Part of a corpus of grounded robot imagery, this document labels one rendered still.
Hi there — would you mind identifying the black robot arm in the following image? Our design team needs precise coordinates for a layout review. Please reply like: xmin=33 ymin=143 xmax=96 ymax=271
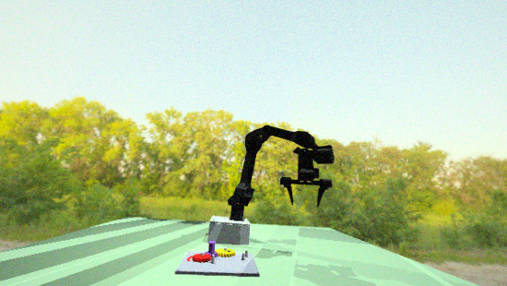
xmin=228 ymin=125 xmax=335 ymax=221

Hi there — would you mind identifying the dark purple gear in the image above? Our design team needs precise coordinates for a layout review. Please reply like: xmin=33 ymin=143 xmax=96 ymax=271
xmin=204 ymin=241 xmax=218 ymax=257

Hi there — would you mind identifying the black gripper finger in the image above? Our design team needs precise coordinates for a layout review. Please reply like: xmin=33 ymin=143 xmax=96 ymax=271
xmin=317 ymin=187 xmax=328 ymax=208
xmin=284 ymin=185 xmax=293 ymax=205

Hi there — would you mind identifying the red gear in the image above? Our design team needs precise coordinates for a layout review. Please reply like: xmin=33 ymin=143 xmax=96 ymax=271
xmin=192 ymin=254 xmax=211 ymax=263

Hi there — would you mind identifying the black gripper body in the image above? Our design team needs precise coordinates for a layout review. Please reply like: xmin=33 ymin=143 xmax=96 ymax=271
xmin=280 ymin=163 xmax=333 ymax=188

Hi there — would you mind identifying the yellow gear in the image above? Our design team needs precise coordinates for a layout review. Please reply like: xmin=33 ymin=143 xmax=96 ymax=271
xmin=215 ymin=248 xmax=235 ymax=257

